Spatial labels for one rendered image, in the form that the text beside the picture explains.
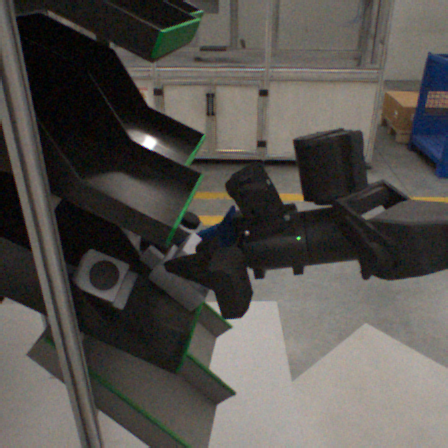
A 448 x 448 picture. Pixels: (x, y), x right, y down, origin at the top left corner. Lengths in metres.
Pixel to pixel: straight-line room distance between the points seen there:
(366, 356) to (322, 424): 0.21
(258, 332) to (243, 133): 3.37
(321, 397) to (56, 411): 0.50
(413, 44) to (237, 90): 5.39
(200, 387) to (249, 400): 0.22
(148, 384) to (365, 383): 0.48
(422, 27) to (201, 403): 8.70
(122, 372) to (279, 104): 3.75
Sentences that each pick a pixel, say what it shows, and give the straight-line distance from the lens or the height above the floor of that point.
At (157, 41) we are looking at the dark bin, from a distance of 0.35.
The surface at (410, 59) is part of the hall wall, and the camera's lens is 9.15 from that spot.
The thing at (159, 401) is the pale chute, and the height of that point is 1.06.
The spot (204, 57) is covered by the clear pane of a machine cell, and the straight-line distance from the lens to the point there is 4.17.
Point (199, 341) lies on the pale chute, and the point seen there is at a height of 1.01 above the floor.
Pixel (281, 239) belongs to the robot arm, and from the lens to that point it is 0.45.
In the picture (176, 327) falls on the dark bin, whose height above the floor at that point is 1.20.
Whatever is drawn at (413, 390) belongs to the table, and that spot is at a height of 0.86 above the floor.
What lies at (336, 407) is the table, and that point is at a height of 0.86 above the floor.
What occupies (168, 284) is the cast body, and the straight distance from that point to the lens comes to 0.51.
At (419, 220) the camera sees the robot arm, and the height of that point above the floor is 1.39.
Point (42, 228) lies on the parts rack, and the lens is 0.41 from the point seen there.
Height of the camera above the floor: 1.56
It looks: 29 degrees down
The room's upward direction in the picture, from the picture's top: straight up
